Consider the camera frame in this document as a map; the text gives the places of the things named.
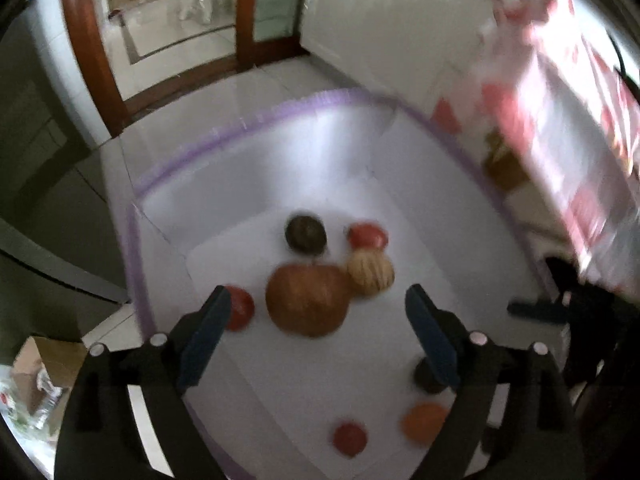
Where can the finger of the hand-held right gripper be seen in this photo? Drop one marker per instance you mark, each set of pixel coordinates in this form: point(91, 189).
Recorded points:
point(537, 311)

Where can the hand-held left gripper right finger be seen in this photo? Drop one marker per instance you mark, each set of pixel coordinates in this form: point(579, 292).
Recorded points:
point(435, 340)

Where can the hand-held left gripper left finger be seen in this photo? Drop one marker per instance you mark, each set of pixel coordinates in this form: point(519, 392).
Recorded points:
point(205, 340)

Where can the dark water chestnut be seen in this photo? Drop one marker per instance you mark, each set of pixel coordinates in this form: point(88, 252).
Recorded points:
point(425, 377)
point(306, 234)

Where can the red tomato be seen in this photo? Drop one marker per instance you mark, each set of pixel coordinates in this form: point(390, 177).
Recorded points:
point(350, 439)
point(367, 235)
point(242, 307)

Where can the orange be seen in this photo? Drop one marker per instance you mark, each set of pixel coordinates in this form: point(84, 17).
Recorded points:
point(422, 422)

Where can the striped yellow melon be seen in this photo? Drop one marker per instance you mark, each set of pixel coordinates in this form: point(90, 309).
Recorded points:
point(371, 272)

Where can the large orange pumpkin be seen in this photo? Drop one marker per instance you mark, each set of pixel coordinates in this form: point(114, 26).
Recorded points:
point(307, 300)

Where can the white box with purple rim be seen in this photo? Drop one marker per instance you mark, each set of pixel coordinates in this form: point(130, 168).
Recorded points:
point(300, 160)

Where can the person's dark red clothing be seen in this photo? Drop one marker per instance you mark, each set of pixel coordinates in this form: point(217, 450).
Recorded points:
point(610, 425)

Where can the wooden stool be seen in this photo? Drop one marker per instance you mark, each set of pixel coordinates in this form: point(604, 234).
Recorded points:
point(505, 170)

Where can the cardboard box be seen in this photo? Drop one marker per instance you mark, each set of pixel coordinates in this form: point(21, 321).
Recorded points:
point(55, 360)

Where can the clear plastic bag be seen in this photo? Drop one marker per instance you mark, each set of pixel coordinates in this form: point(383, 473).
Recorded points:
point(20, 405)

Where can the dark grey cabinet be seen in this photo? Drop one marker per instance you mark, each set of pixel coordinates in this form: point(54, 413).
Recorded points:
point(45, 185)

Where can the white cabinet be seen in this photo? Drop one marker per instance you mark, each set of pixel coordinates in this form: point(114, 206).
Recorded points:
point(390, 25)

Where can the glass sliding door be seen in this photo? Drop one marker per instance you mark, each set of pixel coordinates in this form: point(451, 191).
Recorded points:
point(275, 5)

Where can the brown wooden door frame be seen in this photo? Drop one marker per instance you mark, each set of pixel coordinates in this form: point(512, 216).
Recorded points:
point(90, 60)

